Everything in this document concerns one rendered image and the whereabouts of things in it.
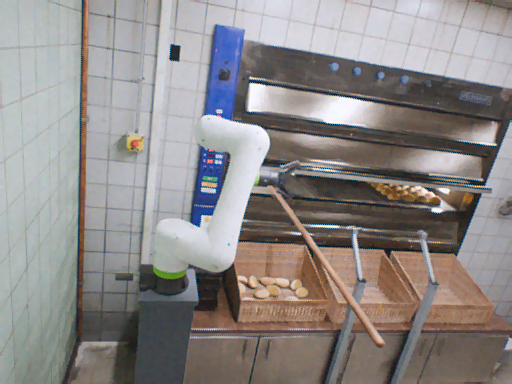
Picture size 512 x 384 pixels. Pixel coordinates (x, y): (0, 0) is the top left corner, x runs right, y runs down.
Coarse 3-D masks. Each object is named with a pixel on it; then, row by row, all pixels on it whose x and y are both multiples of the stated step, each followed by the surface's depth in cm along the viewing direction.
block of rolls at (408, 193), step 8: (376, 184) 313; (384, 184) 319; (384, 192) 298; (392, 192) 299; (400, 192) 300; (408, 192) 311; (416, 192) 304; (424, 192) 315; (408, 200) 291; (416, 200) 297; (424, 200) 295; (432, 200) 299; (440, 200) 299
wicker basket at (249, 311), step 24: (264, 264) 263; (288, 264) 267; (312, 264) 255; (240, 288) 226; (264, 288) 258; (288, 288) 262; (312, 288) 253; (240, 312) 220; (288, 312) 238; (312, 312) 242
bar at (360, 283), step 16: (256, 224) 215; (272, 224) 216; (288, 224) 219; (304, 224) 221; (352, 240) 229; (432, 272) 231; (432, 288) 227; (352, 320) 224; (416, 320) 238; (416, 336) 239; (336, 352) 234; (336, 368) 236; (400, 368) 248
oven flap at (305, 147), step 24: (288, 144) 241; (312, 144) 245; (336, 144) 249; (360, 144) 253; (384, 144) 257; (360, 168) 255; (384, 168) 255; (408, 168) 262; (432, 168) 266; (456, 168) 271; (480, 168) 276
